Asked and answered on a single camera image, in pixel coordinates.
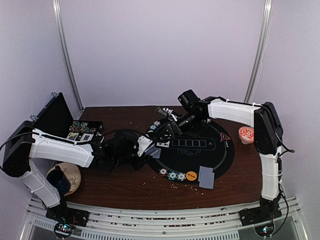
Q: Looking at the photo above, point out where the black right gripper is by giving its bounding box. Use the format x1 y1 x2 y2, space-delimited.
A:
157 110 204 142

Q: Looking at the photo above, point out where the blue cream 10 chip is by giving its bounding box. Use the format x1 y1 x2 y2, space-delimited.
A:
153 121 161 127
177 173 187 182

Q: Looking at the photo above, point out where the face-up playing card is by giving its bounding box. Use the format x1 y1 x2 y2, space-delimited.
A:
156 141 170 148

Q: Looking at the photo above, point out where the blue green 50 chip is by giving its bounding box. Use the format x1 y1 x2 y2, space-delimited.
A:
167 172 178 181
149 125 157 131

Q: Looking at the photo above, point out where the blue playing card deck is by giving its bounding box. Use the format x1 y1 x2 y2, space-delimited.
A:
145 146 162 159

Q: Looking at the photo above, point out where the yellow big blind button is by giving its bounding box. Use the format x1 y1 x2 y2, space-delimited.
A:
185 171 198 182

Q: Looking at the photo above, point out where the red triangular all-in marker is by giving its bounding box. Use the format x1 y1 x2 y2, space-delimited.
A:
220 132 231 142

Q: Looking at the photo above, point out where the blue-backed playing card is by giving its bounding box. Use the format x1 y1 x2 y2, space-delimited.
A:
198 166 215 182
199 178 215 189

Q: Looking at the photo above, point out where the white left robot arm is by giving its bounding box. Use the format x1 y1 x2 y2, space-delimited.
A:
0 121 154 222

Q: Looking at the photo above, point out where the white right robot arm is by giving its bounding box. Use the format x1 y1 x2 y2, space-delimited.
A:
156 89 284 201

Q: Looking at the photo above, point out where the round black poker mat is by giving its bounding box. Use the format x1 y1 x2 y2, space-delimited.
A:
147 121 235 184

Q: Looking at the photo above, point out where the white playing card box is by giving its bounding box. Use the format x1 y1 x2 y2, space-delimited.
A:
79 133 94 143

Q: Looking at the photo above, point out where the beige patterned plate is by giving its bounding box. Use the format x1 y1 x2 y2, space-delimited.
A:
46 162 82 196

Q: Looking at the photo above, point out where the blue-backed playing card box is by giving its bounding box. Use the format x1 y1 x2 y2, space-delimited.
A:
66 132 79 141

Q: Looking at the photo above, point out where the chips row in case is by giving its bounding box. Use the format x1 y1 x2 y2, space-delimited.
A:
69 121 91 133

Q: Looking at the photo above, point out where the red white patterned bowl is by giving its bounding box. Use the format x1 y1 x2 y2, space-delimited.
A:
238 126 255 145

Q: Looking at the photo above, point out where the dark blue mug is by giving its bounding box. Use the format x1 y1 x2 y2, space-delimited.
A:
46 165 71 195

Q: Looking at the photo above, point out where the black poker set case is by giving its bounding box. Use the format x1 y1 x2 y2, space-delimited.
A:
32 92 103 142

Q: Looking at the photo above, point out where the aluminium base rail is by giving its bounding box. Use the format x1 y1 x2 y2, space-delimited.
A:
18 196 310 240

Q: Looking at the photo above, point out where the aluminium frame post right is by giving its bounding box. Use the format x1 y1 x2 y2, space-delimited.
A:
244 0 274 103

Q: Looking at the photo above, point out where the aluminium frame post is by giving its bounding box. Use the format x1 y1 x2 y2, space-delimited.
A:
244 0 274 103
52 0 84 112

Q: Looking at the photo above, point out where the aluminium frame post left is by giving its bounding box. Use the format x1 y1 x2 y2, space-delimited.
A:
52 0 84 112

